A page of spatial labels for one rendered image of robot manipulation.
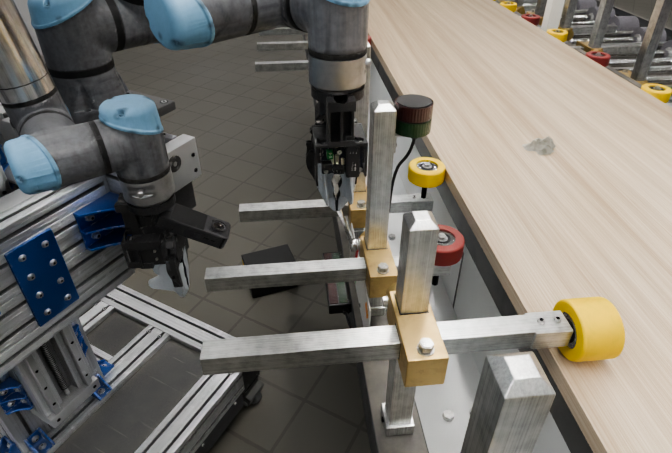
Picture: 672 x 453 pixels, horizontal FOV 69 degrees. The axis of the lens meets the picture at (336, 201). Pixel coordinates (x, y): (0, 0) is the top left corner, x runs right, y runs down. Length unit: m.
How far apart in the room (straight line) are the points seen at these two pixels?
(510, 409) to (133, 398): 1.33
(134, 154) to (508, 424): 0.56
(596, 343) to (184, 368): 1.20
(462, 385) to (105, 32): 0.94
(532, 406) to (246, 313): 1.70
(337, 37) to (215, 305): 1.58
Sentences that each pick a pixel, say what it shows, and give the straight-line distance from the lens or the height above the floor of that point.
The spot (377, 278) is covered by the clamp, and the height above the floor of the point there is 0.87.
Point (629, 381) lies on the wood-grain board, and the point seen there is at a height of 0.90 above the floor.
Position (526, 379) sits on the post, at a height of 1.17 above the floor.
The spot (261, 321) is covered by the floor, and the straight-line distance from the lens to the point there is 1.96.
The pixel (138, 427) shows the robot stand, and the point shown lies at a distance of 1.53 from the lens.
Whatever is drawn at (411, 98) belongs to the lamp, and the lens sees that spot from 0.79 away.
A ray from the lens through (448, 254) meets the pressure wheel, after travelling 0.86.
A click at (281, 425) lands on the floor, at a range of 1.70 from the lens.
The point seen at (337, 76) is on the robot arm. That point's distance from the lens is 0.62.
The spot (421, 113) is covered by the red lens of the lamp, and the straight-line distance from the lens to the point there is 0.76.
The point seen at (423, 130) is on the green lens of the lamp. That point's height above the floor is 1.11.
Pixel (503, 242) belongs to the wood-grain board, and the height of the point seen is 0.90.
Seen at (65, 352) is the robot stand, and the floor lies 0.49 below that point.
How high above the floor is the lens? 1.44
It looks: 34 degrees down
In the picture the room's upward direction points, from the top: straight up
